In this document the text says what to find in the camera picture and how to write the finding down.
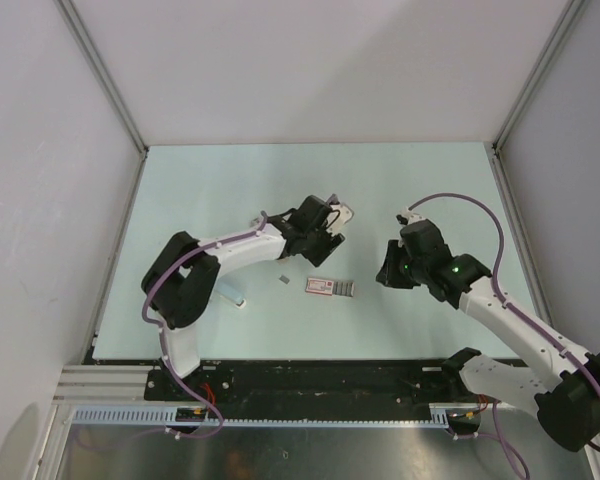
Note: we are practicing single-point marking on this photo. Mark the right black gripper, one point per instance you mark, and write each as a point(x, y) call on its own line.
point(388, 276)

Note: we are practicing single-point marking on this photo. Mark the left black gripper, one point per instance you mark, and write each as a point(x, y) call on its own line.
point(329, 244)

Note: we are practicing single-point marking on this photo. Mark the light blue stapler cover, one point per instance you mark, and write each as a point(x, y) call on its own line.
point(231, 294)

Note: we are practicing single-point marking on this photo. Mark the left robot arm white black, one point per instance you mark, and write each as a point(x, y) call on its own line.
point(179, 284)

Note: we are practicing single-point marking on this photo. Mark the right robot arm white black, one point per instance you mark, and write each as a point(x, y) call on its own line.
point(559, 383)

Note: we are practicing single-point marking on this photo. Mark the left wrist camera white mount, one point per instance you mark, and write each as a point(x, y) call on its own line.
point(340, 215)

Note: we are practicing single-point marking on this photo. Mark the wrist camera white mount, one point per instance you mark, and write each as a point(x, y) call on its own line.
point(340, 215)
point(407, 217)

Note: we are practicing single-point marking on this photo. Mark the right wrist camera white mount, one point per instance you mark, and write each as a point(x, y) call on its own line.
point(407, 217)

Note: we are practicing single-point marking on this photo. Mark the right aluminium corner post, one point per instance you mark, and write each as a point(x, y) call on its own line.
point(558, 37)

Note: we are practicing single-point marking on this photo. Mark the aluminium corner post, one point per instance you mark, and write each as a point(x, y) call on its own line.
point(558, 37)
point(93, 57)

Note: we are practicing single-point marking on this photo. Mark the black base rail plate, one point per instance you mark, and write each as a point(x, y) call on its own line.
point(317, 390)

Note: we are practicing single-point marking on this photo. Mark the aluminium front frame rail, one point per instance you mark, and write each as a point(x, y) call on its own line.
point(101, 384)

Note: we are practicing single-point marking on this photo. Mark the left aluminium corner post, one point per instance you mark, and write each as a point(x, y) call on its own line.
point(93, 57)

